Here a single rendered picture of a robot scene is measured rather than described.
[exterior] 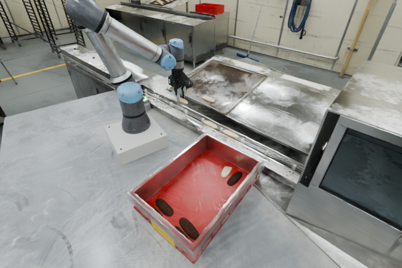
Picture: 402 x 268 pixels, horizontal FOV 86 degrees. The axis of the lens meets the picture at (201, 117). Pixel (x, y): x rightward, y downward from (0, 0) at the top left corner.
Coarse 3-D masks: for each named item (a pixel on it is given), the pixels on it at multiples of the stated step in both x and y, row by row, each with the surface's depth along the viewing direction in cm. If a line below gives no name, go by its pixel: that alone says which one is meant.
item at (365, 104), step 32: (384, 64) 86; (352, 96) 64; (384, 96) 64; (320, 128) 61; (352, 128) 55; (384, 128) 51; (320, 160) 65; (320, 192) 69; (320, 224) 75; (352, 224) 67; (384, 224) 60; (352, 256) 72; (384, 256) 64
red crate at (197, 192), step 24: (192, 168) 103; (216, 168) 103; (240, 168) 103; (168, 192) 92; (192, 192) 92; (216, 192) 92; (144, 216) 82; (168, 216) 83; (192, 216) 83; (192, 240) 76
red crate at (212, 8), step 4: (196, 4) 450; (200, 4) 461; (204, 4) 470; (208, 4) 467; (212, 4) 461; (216, 4) 456; (196, 8) 450; (200, 8) 444; (204, 8) 439; (208, 8) 433; (212, 8) 427; (216, 8) 428; (220, 8) 439; (204, 12) 442; (208, 12) 437; (212, 12) 431; (216, 12) 432; (220, 12) 443
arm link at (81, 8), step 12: (72, 0) 80; (84, 0) 81; (72, 12) 81; (84, 12) 80; (96, 12) 82; (84, 24) 83; (96, 24) 83; (108, 24) 86; (120, 24) 89; (108, 36) 90; (120, 36) 90; (132, 36) 92; (132, 48) 95; (144, 48) 96; (156, 48) 99; (156, 60) 102; (168, 60) 102
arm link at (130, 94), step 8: (120, 88) 105; (128, 88) 105; (136, 88) 106; (120, 96) 103; (128, 96) 102; (136, 96) 104; (120, 104) 107; (128, 104) 104; (136, 104) 106; (128, 112) 107; (136, 112) 108
